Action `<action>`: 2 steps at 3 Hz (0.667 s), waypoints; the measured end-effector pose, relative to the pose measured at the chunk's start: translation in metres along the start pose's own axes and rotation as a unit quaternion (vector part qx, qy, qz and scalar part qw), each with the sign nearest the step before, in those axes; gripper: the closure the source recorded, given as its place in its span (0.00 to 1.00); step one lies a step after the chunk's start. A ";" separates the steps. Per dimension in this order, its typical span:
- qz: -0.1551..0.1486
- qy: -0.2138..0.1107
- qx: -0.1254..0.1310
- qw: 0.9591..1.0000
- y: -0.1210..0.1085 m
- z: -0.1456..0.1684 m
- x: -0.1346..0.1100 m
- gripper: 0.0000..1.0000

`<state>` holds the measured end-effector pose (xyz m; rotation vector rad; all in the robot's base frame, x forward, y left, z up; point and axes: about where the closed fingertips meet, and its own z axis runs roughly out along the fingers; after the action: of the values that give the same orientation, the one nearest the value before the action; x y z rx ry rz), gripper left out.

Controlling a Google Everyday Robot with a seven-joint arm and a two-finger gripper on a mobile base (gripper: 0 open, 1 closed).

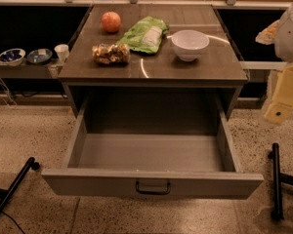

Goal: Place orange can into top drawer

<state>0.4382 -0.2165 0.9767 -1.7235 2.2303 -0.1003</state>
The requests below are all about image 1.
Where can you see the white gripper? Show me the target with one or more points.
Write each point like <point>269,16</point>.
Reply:
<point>290,36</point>

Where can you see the clear snack jar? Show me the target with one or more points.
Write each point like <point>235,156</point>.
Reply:
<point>108,54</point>

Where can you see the grey cabinet with dark top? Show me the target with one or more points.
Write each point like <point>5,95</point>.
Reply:
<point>217,67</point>

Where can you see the open grey top drawer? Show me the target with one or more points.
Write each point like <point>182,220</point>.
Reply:
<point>182,138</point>

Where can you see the black right base leg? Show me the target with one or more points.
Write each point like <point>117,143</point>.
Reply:
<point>278,178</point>

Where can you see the black base leg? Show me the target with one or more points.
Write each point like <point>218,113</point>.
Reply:
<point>278,178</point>
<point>6,194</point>

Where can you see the white bowl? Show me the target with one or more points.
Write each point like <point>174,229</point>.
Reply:
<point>189,44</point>

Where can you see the green chip bag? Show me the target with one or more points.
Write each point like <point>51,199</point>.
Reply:
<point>145,36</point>

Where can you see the orange round fruit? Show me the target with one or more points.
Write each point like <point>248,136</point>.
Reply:
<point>111,22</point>

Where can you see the white paper cup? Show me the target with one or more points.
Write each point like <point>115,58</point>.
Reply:
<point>62,51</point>

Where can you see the low side shelf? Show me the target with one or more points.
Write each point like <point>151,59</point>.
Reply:
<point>26,70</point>

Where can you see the dark blue shallow bowl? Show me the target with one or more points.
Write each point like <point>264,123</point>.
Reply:
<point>39,56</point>

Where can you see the blue patterned bowl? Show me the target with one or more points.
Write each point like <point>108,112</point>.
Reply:
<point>13,57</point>

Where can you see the black left base leg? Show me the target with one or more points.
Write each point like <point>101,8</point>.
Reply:
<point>6,194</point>

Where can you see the black drawer handle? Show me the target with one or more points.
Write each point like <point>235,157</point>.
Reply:
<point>158,189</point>

